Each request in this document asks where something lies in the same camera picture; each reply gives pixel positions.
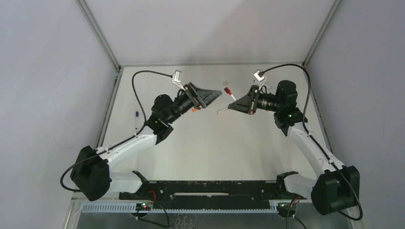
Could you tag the blue cap pen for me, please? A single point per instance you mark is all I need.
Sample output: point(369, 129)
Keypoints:
point(137, 120)

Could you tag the white pen red tip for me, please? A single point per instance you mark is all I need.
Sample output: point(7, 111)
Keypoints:
point(233, 97)

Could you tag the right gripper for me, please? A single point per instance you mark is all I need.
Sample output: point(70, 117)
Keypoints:
point(252, 100)

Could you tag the controller board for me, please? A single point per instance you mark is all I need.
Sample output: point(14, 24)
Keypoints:
point(286, 210)
point(143, 207)

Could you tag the right controller board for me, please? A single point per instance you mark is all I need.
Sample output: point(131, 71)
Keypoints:
point(286, 210)

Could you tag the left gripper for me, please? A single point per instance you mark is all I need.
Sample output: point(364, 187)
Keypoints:
point(195, 96)

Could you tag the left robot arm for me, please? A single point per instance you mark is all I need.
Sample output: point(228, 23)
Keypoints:
point(93, 172)

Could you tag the left controller board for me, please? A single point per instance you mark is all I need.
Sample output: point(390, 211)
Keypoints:
point(143, 207)

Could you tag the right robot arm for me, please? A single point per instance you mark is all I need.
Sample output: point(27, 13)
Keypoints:
point(336, 186)

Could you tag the white cable duct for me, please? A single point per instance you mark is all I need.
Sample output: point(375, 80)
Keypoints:
point(129, 207)

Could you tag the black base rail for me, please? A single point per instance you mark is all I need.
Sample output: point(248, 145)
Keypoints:
point(215, 194)

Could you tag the red pen cap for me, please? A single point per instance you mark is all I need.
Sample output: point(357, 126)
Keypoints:
point(228, 91)

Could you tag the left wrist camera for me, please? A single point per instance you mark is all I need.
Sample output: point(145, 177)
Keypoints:
point(176, 77)

